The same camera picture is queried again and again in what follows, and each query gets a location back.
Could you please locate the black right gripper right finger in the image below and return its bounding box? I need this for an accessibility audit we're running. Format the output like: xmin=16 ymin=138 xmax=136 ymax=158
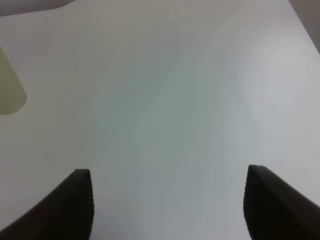
xmin=243 ymin=164 xmax=320 ymax=240

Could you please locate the pale green plastic cup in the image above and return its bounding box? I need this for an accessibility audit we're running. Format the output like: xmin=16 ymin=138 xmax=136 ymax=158
xmin=0 ymin=47 xmax=27 ymax=115

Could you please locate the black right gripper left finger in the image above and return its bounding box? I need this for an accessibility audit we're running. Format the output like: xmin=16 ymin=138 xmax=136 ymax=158
xmin=0 ymin=169 xmax=95 ymax=240

